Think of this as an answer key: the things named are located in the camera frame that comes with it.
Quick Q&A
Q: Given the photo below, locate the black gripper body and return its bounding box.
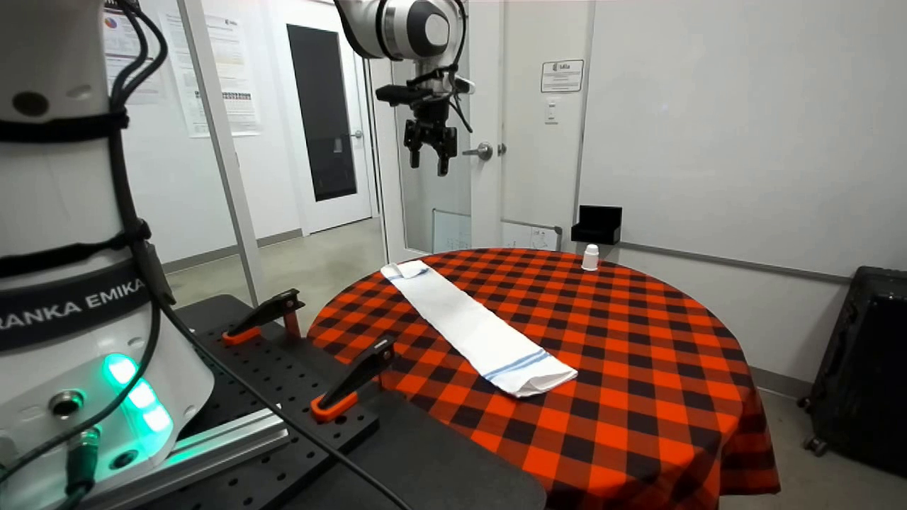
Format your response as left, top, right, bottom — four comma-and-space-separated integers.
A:
406, 97, 462, 147

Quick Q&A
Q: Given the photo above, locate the white cloth with blue stripes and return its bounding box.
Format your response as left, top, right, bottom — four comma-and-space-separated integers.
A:
377, 258, 581, 399

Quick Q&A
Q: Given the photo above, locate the white door with dark window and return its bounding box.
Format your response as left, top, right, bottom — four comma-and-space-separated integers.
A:
270, 0, 377, 237

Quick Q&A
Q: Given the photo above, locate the white paper door sign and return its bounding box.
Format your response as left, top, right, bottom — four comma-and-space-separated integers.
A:
538, 56, 588, 97

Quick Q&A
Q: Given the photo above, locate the black orange spring clamp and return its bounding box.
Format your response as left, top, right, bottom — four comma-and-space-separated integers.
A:
221, 287, 309, 352
309, 334, 399, 426

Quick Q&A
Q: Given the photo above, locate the orange black plaid tablecloth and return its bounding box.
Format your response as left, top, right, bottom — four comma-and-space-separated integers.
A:
306, 247, 782, 510

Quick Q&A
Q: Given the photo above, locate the black suitcase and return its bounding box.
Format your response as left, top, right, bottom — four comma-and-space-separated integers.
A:
800, 263, 907, 479

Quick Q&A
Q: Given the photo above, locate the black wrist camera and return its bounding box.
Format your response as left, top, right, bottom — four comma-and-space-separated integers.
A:
374, 76, 475, 107

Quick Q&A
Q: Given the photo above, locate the white door with handle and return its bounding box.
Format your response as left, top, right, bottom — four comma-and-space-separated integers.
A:
465, 0, 596, 256

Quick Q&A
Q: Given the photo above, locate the black wall box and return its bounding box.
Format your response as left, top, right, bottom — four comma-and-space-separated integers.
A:
571, 205, 628, 250

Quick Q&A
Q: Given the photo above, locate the white partition post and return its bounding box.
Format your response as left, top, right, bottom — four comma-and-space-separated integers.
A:
177, 0, 270, 307

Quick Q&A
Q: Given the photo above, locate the paper wall poster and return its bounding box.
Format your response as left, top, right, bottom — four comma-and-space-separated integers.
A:
100, 3, 166, 98
200, 11, 265, 135

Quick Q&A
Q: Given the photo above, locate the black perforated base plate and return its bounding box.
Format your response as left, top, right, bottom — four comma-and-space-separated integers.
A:
139, 292, 551, 510

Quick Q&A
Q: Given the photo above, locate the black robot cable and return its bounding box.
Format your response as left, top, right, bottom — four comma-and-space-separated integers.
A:
0, 0, 181, 489

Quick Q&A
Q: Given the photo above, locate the grey wall rail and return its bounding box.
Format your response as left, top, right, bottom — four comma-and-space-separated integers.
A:
618, 237, 853, 287

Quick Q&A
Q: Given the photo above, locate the silver aluminium rail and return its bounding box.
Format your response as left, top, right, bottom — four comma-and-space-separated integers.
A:
89, 402, 296, 510

